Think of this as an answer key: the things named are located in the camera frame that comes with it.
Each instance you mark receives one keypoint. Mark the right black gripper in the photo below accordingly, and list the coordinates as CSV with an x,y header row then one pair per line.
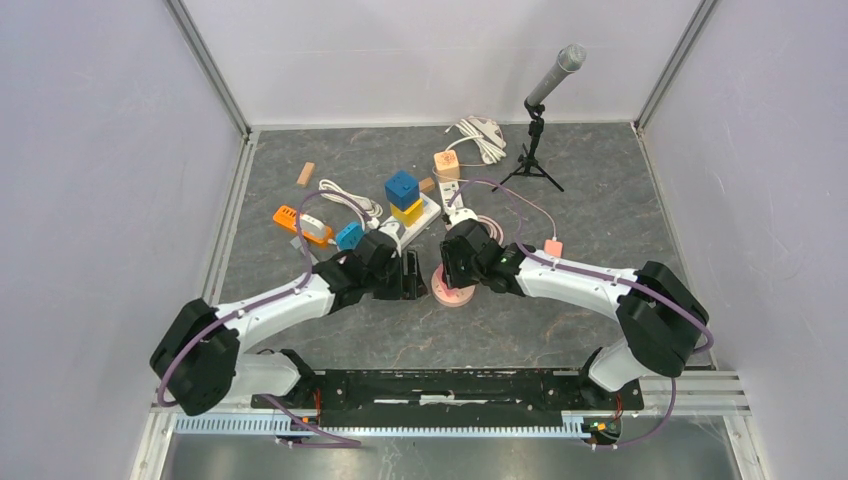
x,y
451,276

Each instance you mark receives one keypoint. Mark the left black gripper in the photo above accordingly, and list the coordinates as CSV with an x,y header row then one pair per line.
x,y
407,286

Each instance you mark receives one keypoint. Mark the pink round socket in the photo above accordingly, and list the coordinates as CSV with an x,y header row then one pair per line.
x,y
449,297

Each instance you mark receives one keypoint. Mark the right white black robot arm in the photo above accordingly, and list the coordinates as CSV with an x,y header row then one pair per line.
x,y
662,323

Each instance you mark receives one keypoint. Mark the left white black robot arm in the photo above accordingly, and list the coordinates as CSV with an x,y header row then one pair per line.
x,y
204,357

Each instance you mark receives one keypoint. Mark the small blue plug adapter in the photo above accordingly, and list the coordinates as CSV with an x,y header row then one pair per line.
x,y
349,236

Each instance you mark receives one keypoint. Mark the orange wooden cube socket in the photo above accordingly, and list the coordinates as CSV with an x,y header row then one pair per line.
x,y
446,165

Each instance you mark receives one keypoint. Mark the white long power strip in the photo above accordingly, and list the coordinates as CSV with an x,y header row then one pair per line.
x,y
404,226

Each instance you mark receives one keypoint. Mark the yellow cube adapter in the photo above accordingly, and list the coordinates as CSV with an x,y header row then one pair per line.
x,y
409,215

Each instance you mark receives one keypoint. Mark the white green small power strip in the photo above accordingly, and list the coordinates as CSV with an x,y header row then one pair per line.
x,y
451,199

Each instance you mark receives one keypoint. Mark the small brown wooden block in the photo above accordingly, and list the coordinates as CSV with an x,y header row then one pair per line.
x,y
426,185

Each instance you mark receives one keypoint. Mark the blue cube adapter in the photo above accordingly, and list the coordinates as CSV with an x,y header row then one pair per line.
x,y
402,190

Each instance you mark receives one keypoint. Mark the orange power strip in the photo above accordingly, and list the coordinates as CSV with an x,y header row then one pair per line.
x,y
313,230

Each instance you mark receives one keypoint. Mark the black tripod microphone stand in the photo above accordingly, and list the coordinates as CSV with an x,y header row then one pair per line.
x,y
528,164

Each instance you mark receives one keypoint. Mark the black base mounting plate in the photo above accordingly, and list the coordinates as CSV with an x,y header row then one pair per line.
x,y
523,397

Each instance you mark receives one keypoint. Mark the grey handheld microphone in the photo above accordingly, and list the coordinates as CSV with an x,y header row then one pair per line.
x,y
568,61

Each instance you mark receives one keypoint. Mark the orange square plug with cable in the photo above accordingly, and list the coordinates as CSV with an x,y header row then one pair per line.
x,y
553,245

